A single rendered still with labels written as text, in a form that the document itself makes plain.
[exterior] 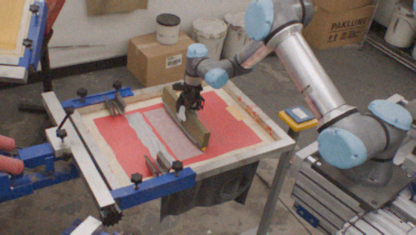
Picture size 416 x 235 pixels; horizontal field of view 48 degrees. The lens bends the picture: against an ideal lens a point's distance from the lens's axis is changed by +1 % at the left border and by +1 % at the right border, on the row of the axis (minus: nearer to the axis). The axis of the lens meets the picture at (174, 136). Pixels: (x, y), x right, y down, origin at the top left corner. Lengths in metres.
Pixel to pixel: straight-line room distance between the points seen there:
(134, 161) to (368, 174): 0.85
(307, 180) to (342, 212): 0.14
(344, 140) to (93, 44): 3.01
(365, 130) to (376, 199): 0.24
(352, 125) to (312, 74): 0.17
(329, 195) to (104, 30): 2.80
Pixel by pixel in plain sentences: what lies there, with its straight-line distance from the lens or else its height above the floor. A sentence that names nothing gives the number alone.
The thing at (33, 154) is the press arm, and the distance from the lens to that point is 1.72.
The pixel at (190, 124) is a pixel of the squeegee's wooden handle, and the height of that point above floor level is 1.02.
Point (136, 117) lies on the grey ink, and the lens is 2.00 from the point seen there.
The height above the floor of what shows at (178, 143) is 0.95.
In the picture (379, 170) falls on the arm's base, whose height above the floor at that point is 1.32.
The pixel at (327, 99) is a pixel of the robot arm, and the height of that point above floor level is 1.51.
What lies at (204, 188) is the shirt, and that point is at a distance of 1.95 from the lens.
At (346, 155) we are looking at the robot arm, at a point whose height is 1.43.
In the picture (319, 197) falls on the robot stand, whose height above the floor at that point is 1.12.
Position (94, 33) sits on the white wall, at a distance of 3.93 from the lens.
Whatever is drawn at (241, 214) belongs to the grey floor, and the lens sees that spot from 2.95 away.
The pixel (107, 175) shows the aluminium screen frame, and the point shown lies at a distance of 1.69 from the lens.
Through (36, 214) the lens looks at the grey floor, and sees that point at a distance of 2.91.
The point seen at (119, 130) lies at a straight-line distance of 1.94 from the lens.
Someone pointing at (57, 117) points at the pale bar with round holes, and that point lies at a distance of 1.88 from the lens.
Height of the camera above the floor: 2.18
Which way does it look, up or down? 40 degrees down
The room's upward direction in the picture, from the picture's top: 6 degrees clockwise
